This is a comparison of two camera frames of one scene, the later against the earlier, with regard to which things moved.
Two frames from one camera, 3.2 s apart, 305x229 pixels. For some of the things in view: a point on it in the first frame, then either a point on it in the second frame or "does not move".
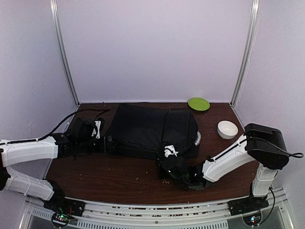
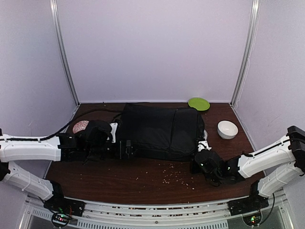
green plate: [198, 104] does not move
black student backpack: [144, 131] does not move
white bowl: [227, 130] does not move
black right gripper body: [183, 183] → [214, 179]
